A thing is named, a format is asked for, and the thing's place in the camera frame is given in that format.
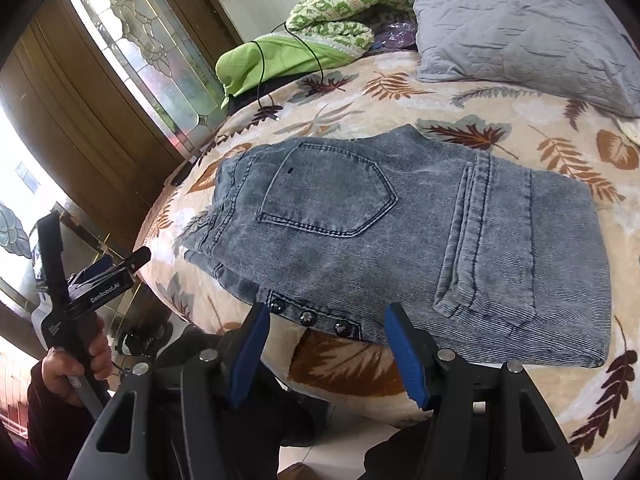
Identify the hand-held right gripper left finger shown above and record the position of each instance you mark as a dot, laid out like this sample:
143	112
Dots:
247	355

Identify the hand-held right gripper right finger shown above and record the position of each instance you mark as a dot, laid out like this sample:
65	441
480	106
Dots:
407	360

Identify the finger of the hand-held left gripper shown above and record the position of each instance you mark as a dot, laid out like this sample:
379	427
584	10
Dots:
50	260
107	290

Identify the grey denim pants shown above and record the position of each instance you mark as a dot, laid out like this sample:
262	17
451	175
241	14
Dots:
425	220

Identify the person's left forearm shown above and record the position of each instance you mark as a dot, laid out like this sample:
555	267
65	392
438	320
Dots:
45	435

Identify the person's left hand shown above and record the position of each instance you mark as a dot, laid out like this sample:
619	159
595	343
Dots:
60	375

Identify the person's dark clothing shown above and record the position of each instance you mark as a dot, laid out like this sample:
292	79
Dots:
300	410

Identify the wooden door with stained glass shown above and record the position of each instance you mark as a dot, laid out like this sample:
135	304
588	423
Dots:
75	100

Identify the leaf printed bed blanket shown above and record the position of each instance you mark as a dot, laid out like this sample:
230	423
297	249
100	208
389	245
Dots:
500	110

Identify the purple plastic bag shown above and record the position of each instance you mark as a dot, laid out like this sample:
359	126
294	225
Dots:
395	37

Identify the cream white cloth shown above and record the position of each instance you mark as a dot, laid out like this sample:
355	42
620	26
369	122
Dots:
631	124

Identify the grey quilted pillow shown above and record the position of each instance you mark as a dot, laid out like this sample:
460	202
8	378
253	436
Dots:
515	30

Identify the green checkered blanket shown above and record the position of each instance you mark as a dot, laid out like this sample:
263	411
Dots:
340	5

